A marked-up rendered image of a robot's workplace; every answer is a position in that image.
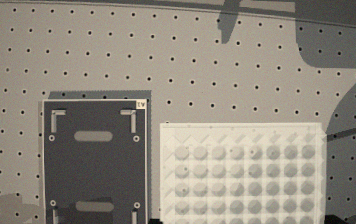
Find white well plate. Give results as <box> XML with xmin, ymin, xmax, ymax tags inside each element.
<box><xmin>160</xmin><ymin>122</ymin><xmax>327</xmax><ymax>224</ymax></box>

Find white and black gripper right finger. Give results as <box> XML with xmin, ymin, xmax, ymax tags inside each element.
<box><xmin>324</xmin><ymin>215</ymin><xmax>348</xmax><ymax>224</ymax></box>

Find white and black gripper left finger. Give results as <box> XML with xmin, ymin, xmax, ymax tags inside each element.
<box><xmin>148</xmin><ymin>219</ymin><xmax>163</xmax><ymax>224</ymax></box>

